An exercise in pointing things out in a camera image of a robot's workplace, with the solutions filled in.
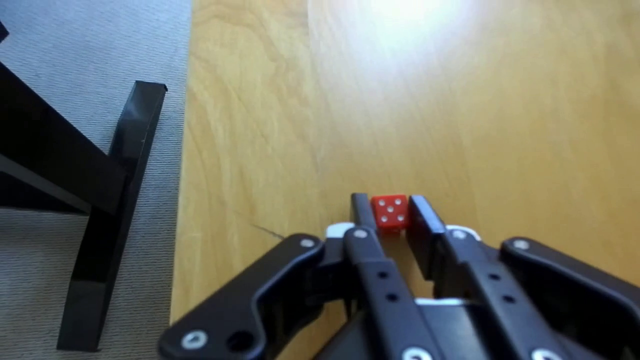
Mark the wooden dresser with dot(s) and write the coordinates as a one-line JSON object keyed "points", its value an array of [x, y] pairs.
{"points": [[509, 117]]}

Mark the black stand frame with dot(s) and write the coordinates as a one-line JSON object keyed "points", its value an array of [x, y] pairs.
{"points": [[49, 164]]}

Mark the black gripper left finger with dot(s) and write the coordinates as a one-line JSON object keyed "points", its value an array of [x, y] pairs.
{"points": [[255, 314]]}

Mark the small red dice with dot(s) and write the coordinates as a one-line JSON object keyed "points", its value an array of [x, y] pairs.
{"points": [[390, 212]]}

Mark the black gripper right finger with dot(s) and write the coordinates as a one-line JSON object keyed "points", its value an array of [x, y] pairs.
{"points": [[539, 303]]}

